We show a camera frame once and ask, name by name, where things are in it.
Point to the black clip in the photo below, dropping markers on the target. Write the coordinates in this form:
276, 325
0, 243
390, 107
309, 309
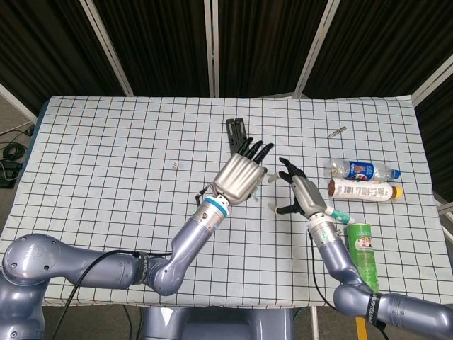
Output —
235, 134

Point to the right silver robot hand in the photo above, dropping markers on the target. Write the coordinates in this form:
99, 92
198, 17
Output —
309, 196

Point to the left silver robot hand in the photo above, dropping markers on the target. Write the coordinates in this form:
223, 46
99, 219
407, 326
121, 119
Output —
237, 180

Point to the green cylindrical can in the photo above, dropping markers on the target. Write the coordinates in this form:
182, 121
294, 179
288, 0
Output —
362, 255

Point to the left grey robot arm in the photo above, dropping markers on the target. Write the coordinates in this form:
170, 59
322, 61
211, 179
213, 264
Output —
191, 244

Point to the dark fabric screen panel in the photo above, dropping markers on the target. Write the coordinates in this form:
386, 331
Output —
155, 46
42, 46
265, 46
389, 42
439, 141

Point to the white bottle yellow cap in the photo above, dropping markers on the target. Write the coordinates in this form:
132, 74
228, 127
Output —
361, 190

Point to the white screen frame post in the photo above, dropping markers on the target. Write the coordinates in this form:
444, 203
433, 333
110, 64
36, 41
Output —
16, 102
106, 46
211, 46
433, 79
317, 49

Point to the clear Pepsi bottle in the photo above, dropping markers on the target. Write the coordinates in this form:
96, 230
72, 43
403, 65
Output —
361, 170

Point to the blue checked tablecloth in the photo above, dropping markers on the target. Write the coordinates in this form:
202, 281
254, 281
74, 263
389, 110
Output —
106, 195

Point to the white green glue stick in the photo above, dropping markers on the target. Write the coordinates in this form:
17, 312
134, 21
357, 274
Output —
341, 215

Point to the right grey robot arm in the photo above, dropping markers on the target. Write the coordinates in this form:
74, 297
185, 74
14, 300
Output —
336, 255

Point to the small metal screw piece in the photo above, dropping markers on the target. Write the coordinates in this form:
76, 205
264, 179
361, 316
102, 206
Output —
336, 133

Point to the white table leg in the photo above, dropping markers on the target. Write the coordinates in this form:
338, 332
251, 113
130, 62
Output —
315, 326

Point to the grey robot torso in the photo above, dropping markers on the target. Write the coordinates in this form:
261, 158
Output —
212, 326

